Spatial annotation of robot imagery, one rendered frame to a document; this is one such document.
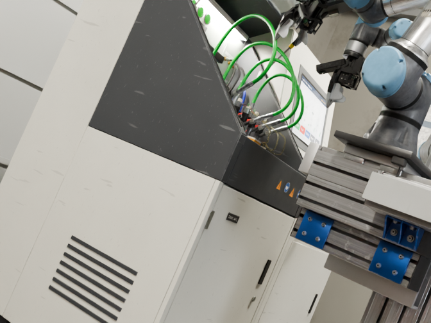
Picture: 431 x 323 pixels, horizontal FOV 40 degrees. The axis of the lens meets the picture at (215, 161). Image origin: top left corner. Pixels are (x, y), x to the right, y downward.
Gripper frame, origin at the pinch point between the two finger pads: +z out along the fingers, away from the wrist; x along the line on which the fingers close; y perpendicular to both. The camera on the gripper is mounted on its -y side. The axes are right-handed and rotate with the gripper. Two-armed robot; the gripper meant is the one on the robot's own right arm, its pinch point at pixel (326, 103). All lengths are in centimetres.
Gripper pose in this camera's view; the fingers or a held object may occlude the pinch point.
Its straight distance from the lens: 222.4
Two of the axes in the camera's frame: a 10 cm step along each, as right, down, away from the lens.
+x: 4.5, 2.4, 8.6
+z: -4.0, 9.2, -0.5
